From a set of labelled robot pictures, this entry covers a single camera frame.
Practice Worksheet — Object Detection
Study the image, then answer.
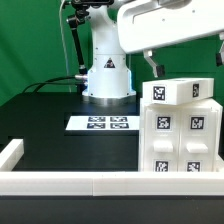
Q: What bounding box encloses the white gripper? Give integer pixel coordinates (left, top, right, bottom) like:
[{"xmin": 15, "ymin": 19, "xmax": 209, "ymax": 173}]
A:
[{"xmin": 117, "ymin": 0, "xmax": 224, "ymax": 78}]

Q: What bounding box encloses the small white cube part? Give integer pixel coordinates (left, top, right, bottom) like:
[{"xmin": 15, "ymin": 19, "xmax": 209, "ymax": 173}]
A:
[{"xmin": 142, "ymin": 78, "xmax": 214, "ymax": 105}]

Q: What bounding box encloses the white cabinet body box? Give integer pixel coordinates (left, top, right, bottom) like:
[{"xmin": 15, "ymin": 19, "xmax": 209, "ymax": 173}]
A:
[{"xmin": 138, "ymin": 98, "xmax": 222, "ymax": 172}]

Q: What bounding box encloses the white cabinet door panel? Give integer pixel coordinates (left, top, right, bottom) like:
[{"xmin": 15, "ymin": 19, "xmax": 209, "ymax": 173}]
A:
[{"xmin": 178, "ymin": 106, "xmax": 217, "ymax": 172}]

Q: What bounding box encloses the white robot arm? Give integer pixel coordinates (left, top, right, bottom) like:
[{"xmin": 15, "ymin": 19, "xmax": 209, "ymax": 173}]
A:
[{"xmin": 82, "ymin": 0, "xmax": 224, "ymax": 105}]

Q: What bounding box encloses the white fiducial marker sheet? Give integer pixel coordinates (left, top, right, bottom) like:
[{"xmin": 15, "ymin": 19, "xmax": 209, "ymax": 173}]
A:
[{"xmin": 66, "ymin": 116, "xmax": 139, "ymax": 131}]

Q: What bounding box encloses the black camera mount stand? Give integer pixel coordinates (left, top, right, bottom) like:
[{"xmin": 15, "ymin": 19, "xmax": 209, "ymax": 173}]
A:
[{"xmin": 67, "ymin": 0, "xmax": 114, "ymax": 93}]

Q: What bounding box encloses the black cable bundle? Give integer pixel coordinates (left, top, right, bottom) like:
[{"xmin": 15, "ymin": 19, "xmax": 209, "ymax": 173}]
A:
[{"xmin": 22, "ymin": 75, "xmax": 88, "ymax": 94}]

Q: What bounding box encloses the white hanging cable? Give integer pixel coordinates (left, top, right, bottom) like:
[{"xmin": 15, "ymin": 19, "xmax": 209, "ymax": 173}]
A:
[{"xmin": 58, "ymin": 0, "xmax": 73, "ymax": 94}]

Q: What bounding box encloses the white U-shaped border frame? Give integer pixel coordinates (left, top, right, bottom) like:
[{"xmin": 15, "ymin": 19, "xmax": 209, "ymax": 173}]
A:
[{"xmin": 0, "ymin": 139, "xmax": 224, "ymax": 196}]

